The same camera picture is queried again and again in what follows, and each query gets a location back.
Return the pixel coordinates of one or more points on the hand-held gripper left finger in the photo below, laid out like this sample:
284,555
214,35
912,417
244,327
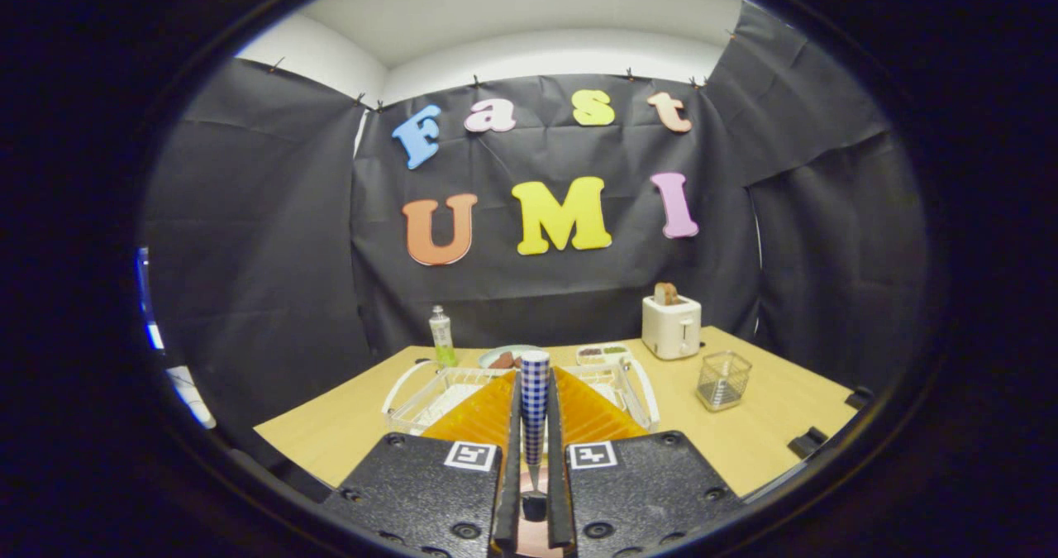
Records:
421,492

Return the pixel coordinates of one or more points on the brown food piece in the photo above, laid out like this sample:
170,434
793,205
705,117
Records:
502,362

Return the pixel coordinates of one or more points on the green liquid bottle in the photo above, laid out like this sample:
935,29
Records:
442,339

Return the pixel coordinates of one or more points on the pale green dish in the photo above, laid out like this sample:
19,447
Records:
496,351

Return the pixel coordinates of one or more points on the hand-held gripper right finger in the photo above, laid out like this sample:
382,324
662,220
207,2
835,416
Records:
645,492

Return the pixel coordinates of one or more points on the pink plate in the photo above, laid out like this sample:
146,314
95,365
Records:
536,543

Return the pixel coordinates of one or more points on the white toaster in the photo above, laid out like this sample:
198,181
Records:
669,331

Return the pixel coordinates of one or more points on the black backdrop cloth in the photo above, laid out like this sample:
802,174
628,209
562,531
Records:
273,252

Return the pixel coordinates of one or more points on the white divided tray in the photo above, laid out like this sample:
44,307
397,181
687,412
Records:
603,353

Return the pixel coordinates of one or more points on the brown bread slices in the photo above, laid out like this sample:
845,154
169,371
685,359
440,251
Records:
666,294

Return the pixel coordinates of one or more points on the black table clamp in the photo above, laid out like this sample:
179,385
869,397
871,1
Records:
808,442
860,398

